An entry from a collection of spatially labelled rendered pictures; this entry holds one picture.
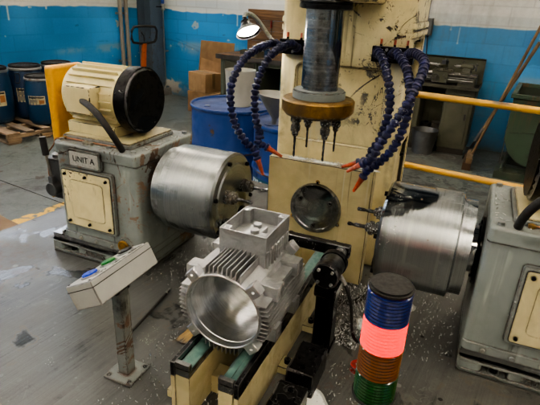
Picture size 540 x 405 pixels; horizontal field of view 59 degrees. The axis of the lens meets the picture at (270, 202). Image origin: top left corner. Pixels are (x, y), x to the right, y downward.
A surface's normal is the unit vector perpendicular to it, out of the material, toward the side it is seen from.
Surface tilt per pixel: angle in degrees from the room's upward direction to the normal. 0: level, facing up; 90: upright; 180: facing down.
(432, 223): 51
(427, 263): 92
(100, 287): 62
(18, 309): 0
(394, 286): 0
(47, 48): 90
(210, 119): 95
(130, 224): 90
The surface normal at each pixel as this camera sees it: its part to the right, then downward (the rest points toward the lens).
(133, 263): 0.83, -0.25
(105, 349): 0.04, -0.92
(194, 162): -0.17, -0.60
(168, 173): -0.28, -0.32
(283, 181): -0.40, 0.34
